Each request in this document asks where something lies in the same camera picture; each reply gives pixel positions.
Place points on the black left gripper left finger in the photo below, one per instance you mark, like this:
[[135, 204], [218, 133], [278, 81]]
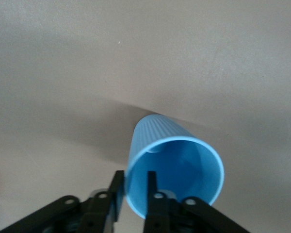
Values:
[[97, 208]]

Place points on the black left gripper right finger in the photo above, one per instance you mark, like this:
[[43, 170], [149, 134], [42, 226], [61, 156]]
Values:
[[157, 213]]

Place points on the blue ribbed plastic cup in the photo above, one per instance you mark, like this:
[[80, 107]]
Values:
[[182, 167]]

